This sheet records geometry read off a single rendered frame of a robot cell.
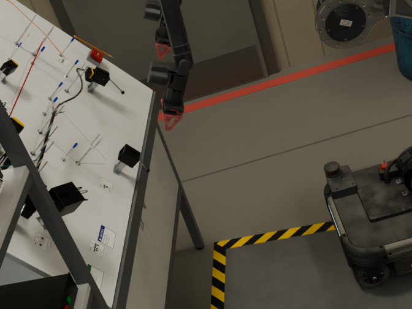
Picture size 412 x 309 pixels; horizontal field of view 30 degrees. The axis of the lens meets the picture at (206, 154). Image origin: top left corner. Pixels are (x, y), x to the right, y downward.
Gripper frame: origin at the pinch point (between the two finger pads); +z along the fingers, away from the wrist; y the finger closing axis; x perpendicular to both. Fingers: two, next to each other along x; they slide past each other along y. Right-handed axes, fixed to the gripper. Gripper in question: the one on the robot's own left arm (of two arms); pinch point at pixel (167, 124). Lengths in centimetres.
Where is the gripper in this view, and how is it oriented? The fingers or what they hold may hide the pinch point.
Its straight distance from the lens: 255.0
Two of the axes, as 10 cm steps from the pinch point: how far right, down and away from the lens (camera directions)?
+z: -2.3, 8.2, 5.3
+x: 9.7, 1.4, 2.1
